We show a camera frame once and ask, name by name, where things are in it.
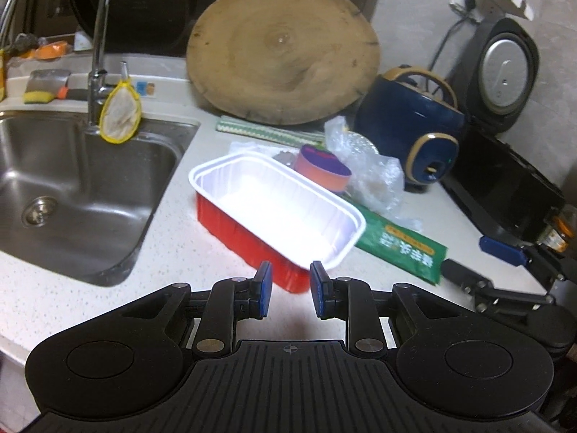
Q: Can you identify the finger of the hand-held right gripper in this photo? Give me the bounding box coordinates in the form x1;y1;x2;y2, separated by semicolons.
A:
479;235;538;268
441;258;556;313

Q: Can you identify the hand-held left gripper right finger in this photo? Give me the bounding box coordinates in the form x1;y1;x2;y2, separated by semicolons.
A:
310;261;458;358

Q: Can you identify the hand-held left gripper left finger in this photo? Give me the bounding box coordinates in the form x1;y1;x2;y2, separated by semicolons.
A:
118;261;274;358

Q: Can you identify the green snack packet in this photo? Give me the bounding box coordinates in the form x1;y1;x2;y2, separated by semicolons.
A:
352;205;448;286

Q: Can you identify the red and white food tray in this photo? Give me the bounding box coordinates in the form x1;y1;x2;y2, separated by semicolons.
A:
188;151;367;294

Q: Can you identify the purple eggplant sponge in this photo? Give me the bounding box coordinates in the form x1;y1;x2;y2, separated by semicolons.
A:
295;143;352;196

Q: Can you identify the glass jar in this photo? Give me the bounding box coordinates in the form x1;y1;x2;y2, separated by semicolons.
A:
538;205;577;253

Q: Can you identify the black rice cooker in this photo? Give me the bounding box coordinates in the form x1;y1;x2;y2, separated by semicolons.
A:
441;18;567;246

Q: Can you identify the clear plastic bag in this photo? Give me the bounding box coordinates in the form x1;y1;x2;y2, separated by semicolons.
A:
325;116;422;231

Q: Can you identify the navy blue electric pot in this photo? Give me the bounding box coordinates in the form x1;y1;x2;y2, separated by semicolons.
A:
354;65;466;194

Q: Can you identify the green striped cloth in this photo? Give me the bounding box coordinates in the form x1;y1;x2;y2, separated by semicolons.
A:
216;115;327;144

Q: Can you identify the stainless steel sink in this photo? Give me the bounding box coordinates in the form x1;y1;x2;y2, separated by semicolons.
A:
0;110;201;287

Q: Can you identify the yellow rimmed mesh strainer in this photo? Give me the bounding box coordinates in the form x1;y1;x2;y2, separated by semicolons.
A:
99;61;142;145

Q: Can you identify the round wooden cutting board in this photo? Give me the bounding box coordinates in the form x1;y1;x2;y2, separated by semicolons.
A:
186;0;380;126

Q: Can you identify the black wok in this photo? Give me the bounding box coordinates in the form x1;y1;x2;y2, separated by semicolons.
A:
67;0;199;57

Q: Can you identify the chrome faucet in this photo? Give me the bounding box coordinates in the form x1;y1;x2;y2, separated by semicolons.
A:
0;0;119;132

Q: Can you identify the black power cable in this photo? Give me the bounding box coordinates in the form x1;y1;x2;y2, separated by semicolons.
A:
426;9;470;82

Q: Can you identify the cleaver with orange handle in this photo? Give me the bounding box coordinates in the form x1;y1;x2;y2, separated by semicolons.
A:
28;70;88;100

